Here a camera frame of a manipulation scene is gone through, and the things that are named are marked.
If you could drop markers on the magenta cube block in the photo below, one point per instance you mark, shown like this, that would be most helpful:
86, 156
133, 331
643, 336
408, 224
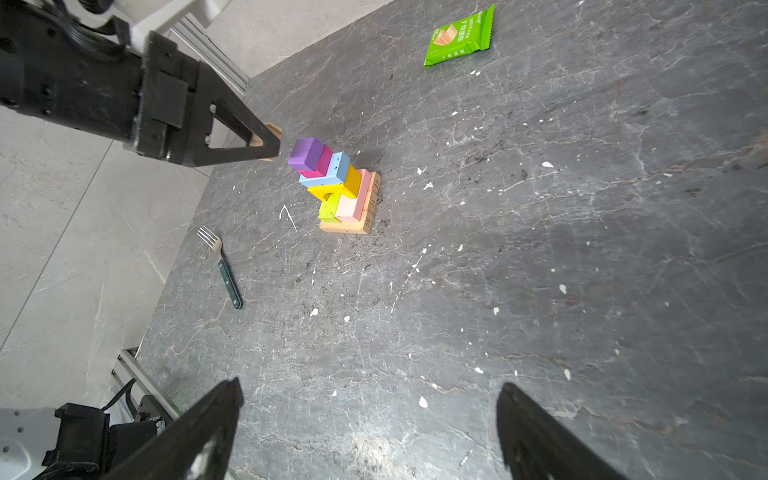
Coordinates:
322, 165

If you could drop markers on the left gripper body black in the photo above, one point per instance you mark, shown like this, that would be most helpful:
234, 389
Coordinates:
163, 125

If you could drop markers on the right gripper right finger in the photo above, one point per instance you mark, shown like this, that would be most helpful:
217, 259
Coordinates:
535, 445

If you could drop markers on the pink block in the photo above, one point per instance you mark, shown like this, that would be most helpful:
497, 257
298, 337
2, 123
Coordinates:
350, 210

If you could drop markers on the small grooved wood block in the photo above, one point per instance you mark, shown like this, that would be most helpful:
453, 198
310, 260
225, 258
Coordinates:
267, 143

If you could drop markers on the aluminium mounting rail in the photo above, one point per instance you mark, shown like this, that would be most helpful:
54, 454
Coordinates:
76, 441

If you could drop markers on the purple cube block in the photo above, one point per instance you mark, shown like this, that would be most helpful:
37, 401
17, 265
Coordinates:
306, 154

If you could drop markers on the green handled tool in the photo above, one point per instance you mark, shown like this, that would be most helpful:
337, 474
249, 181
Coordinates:
216, 245

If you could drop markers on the lime green block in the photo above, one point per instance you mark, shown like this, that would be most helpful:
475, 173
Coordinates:
328, 209

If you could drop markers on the natural wood block long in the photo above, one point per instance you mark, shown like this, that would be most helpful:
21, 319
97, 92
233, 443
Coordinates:
373, 192

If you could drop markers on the light blue block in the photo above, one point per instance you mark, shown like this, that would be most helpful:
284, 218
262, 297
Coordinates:
336, 174

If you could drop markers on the green snack packet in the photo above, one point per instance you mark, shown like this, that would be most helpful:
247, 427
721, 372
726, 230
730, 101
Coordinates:
461, 38

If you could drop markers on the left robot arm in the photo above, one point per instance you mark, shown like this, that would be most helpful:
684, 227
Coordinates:
128, 83

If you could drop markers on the yellow arch block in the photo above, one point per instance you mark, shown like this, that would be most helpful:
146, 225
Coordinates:
349, 188

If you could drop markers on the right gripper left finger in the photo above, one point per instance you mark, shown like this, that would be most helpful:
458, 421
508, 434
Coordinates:
198, 445

